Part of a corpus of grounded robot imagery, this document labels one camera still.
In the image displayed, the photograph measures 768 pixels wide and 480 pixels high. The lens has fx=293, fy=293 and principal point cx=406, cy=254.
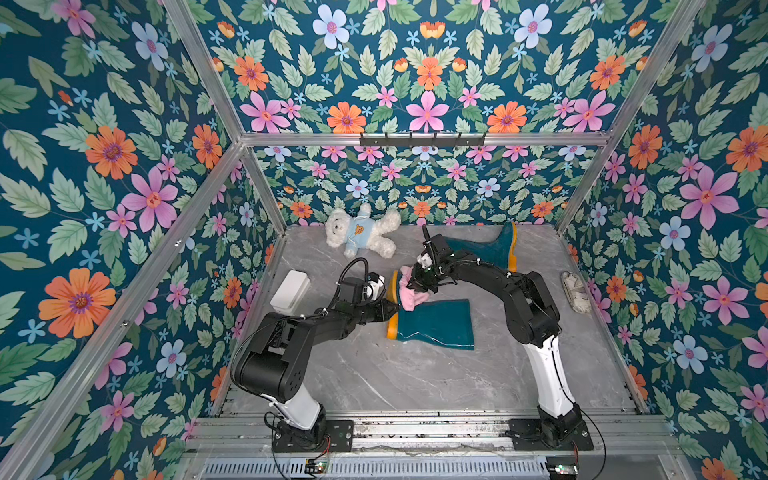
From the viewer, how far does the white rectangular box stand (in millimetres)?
956

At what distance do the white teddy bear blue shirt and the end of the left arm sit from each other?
0.89 feet

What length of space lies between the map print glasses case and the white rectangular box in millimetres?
901

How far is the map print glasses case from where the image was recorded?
38.0 inches

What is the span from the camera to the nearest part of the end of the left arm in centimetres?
76

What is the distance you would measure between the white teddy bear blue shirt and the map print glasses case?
616mm

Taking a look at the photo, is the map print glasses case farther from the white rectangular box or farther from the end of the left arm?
the white rectangular box
